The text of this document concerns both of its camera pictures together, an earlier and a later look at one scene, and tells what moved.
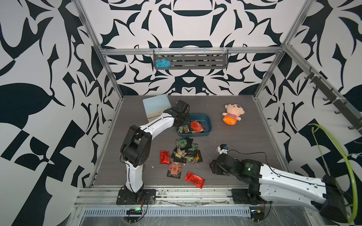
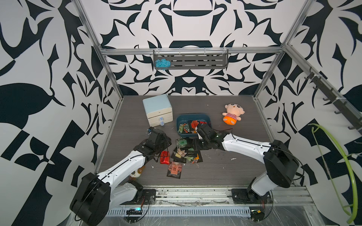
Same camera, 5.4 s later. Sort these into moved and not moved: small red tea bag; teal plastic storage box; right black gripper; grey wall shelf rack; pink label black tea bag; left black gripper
Moved: right black gripper; left black gripper
Not moved: small red tea bag; grey wall shelf rack; teal plastic storage box; pink label black tea bag
